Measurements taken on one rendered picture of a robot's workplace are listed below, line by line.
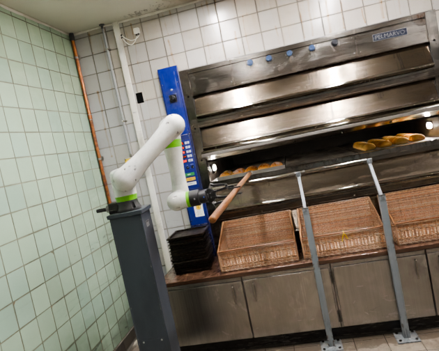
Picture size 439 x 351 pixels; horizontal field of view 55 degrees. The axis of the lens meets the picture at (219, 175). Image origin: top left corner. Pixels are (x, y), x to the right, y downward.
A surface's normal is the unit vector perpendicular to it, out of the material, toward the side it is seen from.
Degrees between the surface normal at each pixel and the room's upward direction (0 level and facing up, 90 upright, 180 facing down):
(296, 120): 70
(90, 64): 90
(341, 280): 90
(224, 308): 90
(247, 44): 90
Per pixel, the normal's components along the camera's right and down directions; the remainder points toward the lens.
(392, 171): -0.22, -0.23
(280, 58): -0.16, 0.11
